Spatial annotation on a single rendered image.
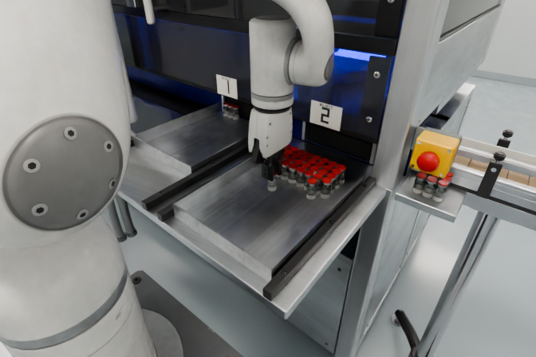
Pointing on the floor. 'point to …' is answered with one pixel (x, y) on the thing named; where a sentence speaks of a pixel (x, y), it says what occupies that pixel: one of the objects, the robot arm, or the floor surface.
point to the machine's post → (398, 127)
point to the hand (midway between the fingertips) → (271, 168)
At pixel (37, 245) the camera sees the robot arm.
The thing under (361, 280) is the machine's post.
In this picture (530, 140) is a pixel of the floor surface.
